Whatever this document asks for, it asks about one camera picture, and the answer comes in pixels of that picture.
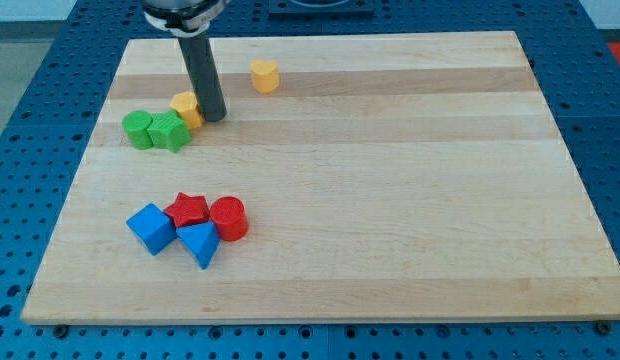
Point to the light wooden board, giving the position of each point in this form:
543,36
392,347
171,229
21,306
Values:
389,178

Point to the green star block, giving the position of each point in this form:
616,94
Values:
168,131

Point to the blue triangle block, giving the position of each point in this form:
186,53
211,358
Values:
201,242

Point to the yellow hexagon block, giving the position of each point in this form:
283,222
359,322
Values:
187,107

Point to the red cylinder block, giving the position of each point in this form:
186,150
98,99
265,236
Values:
229,217

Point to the yellow heart block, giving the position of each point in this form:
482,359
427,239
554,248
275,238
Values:
265,75

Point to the red star block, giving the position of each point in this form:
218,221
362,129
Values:
188,210

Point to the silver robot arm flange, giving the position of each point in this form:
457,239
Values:
182,18

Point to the blue cube block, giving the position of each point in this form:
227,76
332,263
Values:
152,228

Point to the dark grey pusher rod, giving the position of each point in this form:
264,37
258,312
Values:
200,64

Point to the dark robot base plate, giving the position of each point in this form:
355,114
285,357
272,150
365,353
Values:
284,8

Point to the green cylinder block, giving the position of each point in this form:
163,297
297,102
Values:
135,124

